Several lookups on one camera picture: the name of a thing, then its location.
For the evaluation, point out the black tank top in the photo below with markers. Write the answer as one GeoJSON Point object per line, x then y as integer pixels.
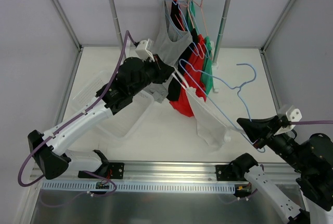
{"type": "Point", "coordinates": [174, 89]}

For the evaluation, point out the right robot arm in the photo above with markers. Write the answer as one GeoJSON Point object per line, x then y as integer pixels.
{"type": "Point", "coordinates": [311, 160]}

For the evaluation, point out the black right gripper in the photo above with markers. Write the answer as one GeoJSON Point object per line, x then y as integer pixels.
{"type": "Point", "coordinates": [271, 129]}

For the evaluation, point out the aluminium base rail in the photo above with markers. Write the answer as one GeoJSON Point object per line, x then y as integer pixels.
{"type": "Point", "coordinates": [162, 171]}

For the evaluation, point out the perforated cable tray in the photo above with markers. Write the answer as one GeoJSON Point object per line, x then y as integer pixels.
{"type": "Point", "coordinates": [122, 186]}

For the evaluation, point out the grey tank top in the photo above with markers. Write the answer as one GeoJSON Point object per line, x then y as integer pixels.
{"type": "Point", "coordinates": [169, 44]}

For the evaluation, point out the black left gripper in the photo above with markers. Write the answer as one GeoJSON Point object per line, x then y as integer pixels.
{"type": "Point", "coordinates": [158, 68]}

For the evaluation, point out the green tank top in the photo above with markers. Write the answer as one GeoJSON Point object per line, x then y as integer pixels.
{"type": "Point", "coordinates": [206, 78]}

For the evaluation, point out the blue hanger on rack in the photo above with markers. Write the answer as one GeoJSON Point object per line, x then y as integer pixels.
{"type": "Point", "coordinates": [180, 16]}

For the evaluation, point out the light blue wire hanger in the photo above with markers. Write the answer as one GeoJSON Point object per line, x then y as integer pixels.
{"type": "Point", "coordinates": [238, 89]}

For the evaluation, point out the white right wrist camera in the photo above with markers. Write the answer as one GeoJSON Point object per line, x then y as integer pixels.
{"type": "Point", "coordinates": [288, 113]}

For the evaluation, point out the red tank top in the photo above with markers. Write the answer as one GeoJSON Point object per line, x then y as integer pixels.
{"type": "Point", "coordinates": [196, 61]}

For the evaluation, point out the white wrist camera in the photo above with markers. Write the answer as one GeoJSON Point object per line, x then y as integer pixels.
{"type": "Point", "coordinates": [288, 113]}
{"type": "Point", "coordinates": [143, 49]}

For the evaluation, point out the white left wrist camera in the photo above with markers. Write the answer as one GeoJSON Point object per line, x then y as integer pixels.
{"type": "Point", "coordinates": [143, 49]}

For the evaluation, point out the pink hanger with red top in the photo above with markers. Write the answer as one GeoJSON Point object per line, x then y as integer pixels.
{"type": "Point", "coordinates": [184, 10]}

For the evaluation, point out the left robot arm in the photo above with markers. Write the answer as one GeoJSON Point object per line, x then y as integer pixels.
{"type": "Point", "coordinates": [50, 149]}

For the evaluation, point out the blue hanger with red top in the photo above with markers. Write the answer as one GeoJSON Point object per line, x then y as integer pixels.
{"type": "Point", "coordinates": [190, 9]}

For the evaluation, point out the white tank top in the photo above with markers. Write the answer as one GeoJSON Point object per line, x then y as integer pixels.
{"type": "Point", "coordinates": [209, 126]}

